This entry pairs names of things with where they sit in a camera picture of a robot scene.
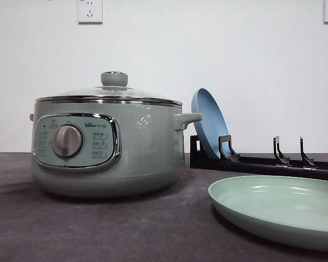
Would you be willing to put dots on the glass pot lid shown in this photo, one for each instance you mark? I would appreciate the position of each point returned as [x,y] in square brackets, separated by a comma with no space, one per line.
[113,90]

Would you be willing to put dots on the green plate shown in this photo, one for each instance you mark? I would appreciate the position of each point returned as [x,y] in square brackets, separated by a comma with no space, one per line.
[285,208]

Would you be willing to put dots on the blue plate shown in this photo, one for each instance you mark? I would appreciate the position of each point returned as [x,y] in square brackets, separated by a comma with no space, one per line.
[213,124]

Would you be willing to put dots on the green electric steamer pot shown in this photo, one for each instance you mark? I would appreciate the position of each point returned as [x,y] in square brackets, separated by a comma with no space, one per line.
[100,149]

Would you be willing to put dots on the black dish rack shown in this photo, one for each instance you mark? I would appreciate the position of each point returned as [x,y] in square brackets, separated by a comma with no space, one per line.
[232,165]

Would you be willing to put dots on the left white wall socket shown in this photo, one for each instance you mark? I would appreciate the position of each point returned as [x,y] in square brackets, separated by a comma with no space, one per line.
[89,12]

